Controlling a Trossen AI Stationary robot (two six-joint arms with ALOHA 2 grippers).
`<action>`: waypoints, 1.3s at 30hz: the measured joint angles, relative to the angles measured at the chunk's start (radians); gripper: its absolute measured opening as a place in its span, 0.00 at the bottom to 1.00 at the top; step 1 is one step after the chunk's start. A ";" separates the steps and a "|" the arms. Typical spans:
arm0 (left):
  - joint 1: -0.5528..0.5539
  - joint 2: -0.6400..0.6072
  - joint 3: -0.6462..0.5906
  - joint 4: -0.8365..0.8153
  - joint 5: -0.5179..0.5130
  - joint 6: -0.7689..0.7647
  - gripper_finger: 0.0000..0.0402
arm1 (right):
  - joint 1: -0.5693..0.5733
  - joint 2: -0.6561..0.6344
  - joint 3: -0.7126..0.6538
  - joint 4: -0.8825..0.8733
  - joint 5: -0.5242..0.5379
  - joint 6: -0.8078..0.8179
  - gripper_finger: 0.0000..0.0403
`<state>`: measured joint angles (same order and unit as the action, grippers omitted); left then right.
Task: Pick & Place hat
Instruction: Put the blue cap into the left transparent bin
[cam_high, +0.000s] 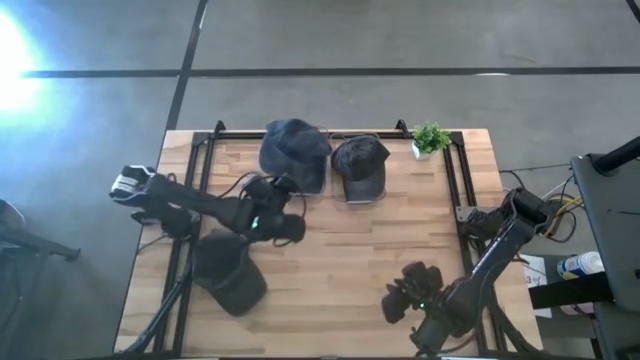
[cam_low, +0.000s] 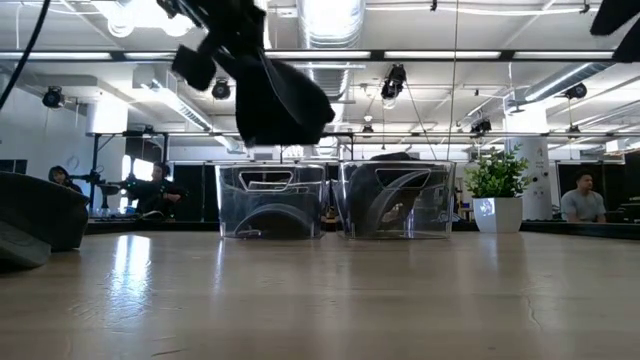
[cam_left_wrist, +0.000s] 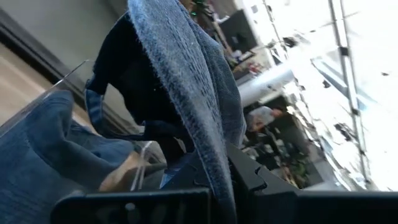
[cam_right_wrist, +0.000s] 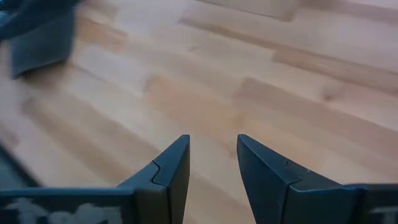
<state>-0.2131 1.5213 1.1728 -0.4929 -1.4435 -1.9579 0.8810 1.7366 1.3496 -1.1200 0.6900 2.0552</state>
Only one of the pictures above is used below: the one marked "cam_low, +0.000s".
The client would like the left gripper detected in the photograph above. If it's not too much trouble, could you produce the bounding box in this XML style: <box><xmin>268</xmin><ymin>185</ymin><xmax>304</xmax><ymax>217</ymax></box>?
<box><xmin>157</xmin><ymin>0</ymin><xmax>266</xmax><ymax>92</ymax></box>

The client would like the blue-grey cap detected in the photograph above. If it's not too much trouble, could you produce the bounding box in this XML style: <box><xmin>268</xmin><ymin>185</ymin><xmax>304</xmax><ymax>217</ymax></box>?
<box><xmin>0</xmin><ymin>171</ymin><xmax>90</xmax><ymax>274</ymax></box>
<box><xmin>214</xmin><ymin>47</ymin><xmax>337</xmax><ymax>148</ymax></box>

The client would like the dark grey cap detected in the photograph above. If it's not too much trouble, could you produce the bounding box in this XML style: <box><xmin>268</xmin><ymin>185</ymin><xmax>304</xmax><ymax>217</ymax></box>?
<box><xmin>344</xmin><ymin>151</ymin><xmax>451</xmax><ymax>237</ymax></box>

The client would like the black partition panel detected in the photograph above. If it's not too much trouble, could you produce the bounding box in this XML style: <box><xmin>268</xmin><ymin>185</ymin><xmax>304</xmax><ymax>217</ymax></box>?
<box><xmin>169</xmin><ymin>162</ymin><xmax>221</xmax><ymax>222</ymax></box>

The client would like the person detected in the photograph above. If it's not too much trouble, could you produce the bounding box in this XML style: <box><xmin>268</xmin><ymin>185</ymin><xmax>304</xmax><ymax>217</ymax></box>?
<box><xmin>559</xmin><ymin>168</ymin><xmax>608</xmax><ymax>224</ymax></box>
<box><xmin>48</xmin><ymin>165</ymin><xmax>84</xmax><ymax>195</ymax></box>
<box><xmin>130</xmin><ymin>160</ymin><xmax>187</xmax><ymax>221</ymax></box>

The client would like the clear plastic bin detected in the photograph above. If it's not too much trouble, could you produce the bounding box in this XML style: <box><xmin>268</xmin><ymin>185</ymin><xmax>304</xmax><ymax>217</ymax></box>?
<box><xmin>335</xmin><ymin>159</ymin><xmax>457</xmax><ymax>241</ymax></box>
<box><xmin>214</xmin><ymin>162</ymin><xmax>330</xmax><ymax>241</ymax></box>

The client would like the dark monitor screen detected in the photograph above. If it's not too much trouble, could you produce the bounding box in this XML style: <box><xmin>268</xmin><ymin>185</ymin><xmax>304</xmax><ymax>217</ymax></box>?
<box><xmin>0</xmin><ymin>158</ymin><xmax>29</xmax><ymax>175</ymax></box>

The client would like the green plant in white pot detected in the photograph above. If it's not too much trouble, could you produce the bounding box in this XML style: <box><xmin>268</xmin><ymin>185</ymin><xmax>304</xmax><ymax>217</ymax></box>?
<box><xmin>463</xmin><ymin>143</ymin><xmax>532</xmax><ymax>234</ymax></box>

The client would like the black background station frame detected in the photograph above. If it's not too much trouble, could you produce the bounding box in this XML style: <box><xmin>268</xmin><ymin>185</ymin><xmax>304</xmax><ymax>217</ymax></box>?
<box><xmin>87</xmin><ymin>130</ymin><xmax>171</xmax><ymax>221</ymax></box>

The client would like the silver ventilation duct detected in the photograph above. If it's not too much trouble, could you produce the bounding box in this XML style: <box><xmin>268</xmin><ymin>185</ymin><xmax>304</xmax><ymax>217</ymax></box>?
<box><xmin>295</xmin><ymin>0</ymin><xmax>366</xmax><ymax>101</ymax></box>

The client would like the black hanging cable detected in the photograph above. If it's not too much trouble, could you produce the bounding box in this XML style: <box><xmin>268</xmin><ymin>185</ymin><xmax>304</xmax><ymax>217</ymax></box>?
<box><xmin>0</xmin><ymin>0</ymin><xmax>52</xmax><ymax>110</ymax></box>

